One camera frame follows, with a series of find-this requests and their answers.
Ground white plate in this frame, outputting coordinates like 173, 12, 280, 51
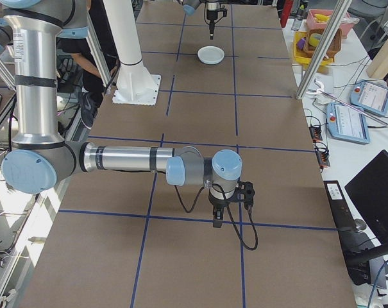
197, 46, 226, 62

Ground yellow plastic bin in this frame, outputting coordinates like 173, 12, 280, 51
292, 31, 334, 67

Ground clear drink bottle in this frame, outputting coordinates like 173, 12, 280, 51
291, 4, 307, 31

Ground yellow tape roll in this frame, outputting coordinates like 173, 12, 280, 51
308, 33, 323, 49

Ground black computer case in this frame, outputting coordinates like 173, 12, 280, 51
323, 180, 374, 286

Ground white plastic hook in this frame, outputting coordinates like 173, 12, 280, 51
305, 78, 326, 97

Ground brown wicker basket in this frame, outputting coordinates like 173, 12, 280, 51
304, 28, 342, 64

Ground pink plastic bin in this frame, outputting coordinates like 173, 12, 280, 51
305, 8, 357, 39

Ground person in black clothes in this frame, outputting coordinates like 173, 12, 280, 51
56, 0, 121, 130

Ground blue teach pendant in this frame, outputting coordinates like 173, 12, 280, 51
325, 101, 371, 145
349, 80, 388, 117

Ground black monitor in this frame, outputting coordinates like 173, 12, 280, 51
344, 149, 388, 244

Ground pink thin rod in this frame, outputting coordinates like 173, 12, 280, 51
318, 89, 388, 132

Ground grey office chair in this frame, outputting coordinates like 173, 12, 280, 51
360, 1, 388, 52

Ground wooden beam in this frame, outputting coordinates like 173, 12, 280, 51
367, 28, 388, 80

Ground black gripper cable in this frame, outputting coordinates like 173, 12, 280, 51
173, 185, 203, 214

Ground black camera cable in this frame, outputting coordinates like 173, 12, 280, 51
212, 183, 258, 252

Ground white pedestal with base plate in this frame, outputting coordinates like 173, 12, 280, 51
102, 0, 162, 105

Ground aluminium profile post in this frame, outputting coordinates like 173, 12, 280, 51
294, 0, 353, 100

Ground blue cable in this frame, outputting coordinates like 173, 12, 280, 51
366, 258, 388, 308

